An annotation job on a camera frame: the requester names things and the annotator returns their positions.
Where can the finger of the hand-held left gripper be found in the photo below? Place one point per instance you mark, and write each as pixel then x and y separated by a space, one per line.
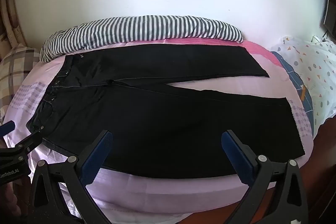
pixel 29 140
pixel 7 128

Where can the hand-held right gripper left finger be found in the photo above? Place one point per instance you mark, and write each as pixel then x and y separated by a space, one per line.
pixel 96 158

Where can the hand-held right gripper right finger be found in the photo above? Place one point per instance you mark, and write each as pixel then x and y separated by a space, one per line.
pixel 236 158

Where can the black pants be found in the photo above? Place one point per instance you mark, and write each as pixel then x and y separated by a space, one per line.
pixel 157 134

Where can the brown plaid pillow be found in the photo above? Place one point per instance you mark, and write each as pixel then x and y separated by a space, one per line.
pixel 15 64

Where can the pink lavender bed sheet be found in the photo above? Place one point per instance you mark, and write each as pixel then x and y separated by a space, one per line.
pixel 157 195

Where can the blue checked cloth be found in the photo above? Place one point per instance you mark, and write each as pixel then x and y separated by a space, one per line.
pixel 302 92

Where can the beige brown curtain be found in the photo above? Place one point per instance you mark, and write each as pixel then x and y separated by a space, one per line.
pixel 10 22

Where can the white pillow with coloured shapes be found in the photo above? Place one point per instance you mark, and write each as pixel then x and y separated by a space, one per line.
pixel 315 74

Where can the grey white striped duvet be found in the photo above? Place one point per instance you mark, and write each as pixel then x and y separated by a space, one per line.
pixel 136 29

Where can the dark wall frame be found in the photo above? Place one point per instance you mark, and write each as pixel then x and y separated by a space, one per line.
pixel 329 14

